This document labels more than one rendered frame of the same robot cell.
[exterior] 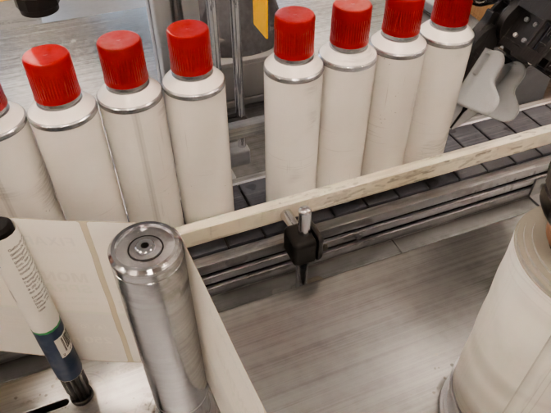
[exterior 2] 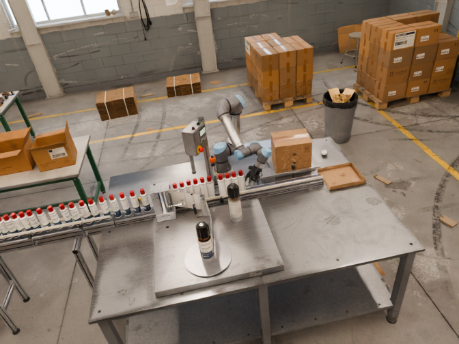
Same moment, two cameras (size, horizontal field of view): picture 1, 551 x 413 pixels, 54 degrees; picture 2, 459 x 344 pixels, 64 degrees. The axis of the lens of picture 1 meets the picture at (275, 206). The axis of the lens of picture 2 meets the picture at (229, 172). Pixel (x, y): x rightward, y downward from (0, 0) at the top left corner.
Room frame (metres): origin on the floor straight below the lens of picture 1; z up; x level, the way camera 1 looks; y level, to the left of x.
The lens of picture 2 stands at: (-1.72, -0.69, 2.68)
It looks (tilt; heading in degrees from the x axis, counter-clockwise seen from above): 35 degrees down; 16
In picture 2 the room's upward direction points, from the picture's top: 7 degrees counter-clockwise
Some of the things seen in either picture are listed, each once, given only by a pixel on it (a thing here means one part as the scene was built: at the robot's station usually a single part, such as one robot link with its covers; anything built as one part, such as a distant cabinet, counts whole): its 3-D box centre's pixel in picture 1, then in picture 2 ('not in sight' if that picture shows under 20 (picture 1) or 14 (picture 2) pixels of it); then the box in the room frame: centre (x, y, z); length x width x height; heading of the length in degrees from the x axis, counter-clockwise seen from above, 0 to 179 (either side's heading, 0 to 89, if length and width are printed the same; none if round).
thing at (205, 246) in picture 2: not in sight; (205, 241); (-0.21, -0.05, 1.04); 0.09 x 0.09 x 0.29
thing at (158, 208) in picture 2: not in sight; (162, 201); (0.17, 0.37, 1.01); 0.14 x 0.13 x 0.26; 112
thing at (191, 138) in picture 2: not in sight; (195, 138); (0.45, 0.14, 1.38); 0.17 x 0.10 x 0.19; 167
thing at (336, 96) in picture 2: not in sight; (342, 102); (2.92, -1.04, 0.50); 0.42 x 0.41 x 0.28; 111
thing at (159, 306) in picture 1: (169, 346); (203, 205); (0.19, 0.07, 0.97); 0.05 x 0.05 x 0.19
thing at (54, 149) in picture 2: not in sight; (52, 145); (0.97, 1.85, 0.97); 0.51 x 0.39 x 0.37; 27
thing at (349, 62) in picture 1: (342, 108); (228, 184); (0.44, -0.06, 0.98); 0.05 x 0.05 x 0.20
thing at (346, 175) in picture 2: not in sight; (341, 175); (0.79, -0.91, 0.85); 0.30 x 0.26 x 0.04; 112
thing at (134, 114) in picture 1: (141, 149); (203, 188); (0.38, 0.12, 0.98); 0.05 x 0.05 x 0.20
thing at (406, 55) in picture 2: not in sight; (405, 59); (4.26, -2.01, 0.57); 1.20 x 0.85 x 1.14; 114
